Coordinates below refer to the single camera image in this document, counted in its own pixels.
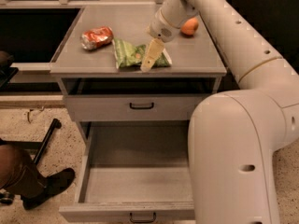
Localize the open grey lower drawer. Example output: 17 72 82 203
60 120 194 224

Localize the green jalapeno chip bag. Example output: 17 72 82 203
112 38 172 69

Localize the crushed orange soda can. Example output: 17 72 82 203
80 26 114 50

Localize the orange fruit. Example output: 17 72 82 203
180 18 199 36

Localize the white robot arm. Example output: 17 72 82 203
141 0 299 224

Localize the closed grey upper drawer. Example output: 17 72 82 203
64 94 207 121

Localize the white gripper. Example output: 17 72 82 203
141 9 180 72

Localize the person's leg with boot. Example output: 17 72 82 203
0 145 75 210

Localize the black chair base leg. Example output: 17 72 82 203
0 119 62 164

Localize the grey drawer cabinet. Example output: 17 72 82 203
49 4 228 142

